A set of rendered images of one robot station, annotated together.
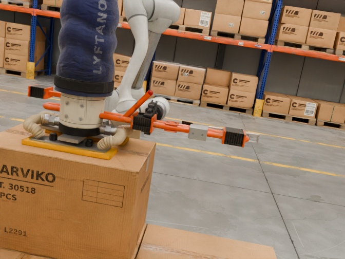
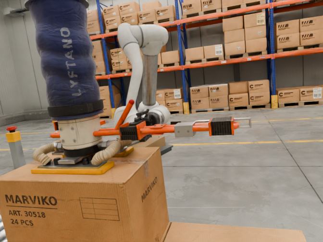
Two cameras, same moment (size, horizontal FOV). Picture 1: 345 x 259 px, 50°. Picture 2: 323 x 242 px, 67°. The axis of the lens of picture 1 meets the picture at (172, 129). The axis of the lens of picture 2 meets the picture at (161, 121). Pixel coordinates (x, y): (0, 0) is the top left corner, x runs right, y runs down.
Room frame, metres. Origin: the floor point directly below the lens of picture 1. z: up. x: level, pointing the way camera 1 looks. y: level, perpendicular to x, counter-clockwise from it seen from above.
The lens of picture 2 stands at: (0.49, -0.23, 1.27)
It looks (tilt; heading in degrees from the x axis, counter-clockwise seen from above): 10 degrees down; 14
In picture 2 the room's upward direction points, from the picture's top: 7 degrees counter-clockwise
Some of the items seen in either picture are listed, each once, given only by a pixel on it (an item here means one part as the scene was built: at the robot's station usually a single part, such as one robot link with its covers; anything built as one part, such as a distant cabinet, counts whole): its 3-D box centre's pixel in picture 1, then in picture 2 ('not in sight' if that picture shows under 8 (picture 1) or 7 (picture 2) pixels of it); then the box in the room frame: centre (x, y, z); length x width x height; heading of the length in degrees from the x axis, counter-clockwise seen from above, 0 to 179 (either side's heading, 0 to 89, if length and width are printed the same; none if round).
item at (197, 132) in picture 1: (198, 132); (185, 129); (1.38, -0.10, 1.07); 0.07 x 0.07 x 0.04; 85
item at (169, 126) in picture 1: (137, 113); (133, 125); (1.53, 0.16, 1.08); 0.93 x 0.30 x 0.04; 85
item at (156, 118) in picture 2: (153, 114); (149, 122); (1.56, 0.09, 1.08); 0.09 x 0.07 x 0.08; 176
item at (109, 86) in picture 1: (84, 82); (77, 107); (1.43, 0.36, 1.19); 0.23 x 0.23 x 0.04
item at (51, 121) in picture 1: (80, 127); (83, 147); (1.43, 0.36, 1.01); 0.34 x 0.25 x 0.06; 85
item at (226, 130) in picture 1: (233, 136); (221, 126); (1.37, -0.23, 1.08); 0.08 x 0.07 x 0.05; 85
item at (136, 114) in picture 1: (144, 121); (133, 130); (1.40, 0.11, 1.08); 0.10 x 0.08 x 0.06; 175
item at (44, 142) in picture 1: (70, 142); (71, 163); (1.33, 0.37, 0.97); 0.34 x 0.10 x 0.05; 85
